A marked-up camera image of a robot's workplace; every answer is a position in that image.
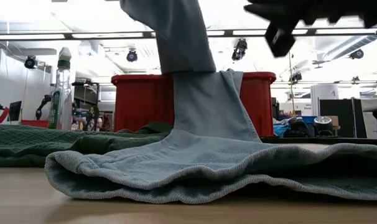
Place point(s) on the light blue shirt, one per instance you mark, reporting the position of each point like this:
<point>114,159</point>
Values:
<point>207,155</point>

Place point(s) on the dark green button shirt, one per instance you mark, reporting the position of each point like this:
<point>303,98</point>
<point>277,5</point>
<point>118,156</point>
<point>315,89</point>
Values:
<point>51,140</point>

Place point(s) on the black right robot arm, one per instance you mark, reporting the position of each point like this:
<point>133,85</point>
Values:
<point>347,9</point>

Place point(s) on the black background robot arm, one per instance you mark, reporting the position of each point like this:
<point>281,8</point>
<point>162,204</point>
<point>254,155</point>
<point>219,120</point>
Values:
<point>42,107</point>

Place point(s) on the red plastic laundry bin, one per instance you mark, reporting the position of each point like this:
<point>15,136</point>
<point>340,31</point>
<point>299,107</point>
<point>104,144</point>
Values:
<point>142,102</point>

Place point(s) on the bright blue garment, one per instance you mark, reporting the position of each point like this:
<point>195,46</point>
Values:
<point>280,129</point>

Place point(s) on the dark navy garment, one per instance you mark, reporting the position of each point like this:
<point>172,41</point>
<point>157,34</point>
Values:
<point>300,129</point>

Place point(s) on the silver cylindrical container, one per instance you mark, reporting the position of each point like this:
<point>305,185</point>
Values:
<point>323,124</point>

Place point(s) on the black partition panel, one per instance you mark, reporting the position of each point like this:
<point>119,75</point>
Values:
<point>341,115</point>

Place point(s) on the small cardboard box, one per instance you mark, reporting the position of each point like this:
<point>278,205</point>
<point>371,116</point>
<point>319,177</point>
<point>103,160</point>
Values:
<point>335,123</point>

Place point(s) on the person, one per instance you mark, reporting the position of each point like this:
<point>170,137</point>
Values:
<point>93,119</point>

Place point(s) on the clear plastic water bottle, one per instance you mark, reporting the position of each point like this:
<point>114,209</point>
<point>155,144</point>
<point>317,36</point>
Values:
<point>61,102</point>

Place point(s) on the small red storage box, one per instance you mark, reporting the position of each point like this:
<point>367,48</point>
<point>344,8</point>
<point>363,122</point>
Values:
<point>34,123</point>

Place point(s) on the black computer monitor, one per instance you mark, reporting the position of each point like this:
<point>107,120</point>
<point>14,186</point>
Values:
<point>15,111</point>

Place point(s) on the black round camera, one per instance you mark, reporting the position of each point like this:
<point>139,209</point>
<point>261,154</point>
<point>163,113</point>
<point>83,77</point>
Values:
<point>356,53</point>
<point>132,56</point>
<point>30,62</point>
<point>239,49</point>

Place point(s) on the black aluminium table frame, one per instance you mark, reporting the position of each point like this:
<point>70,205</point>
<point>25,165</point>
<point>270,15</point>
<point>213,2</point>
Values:
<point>331,140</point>

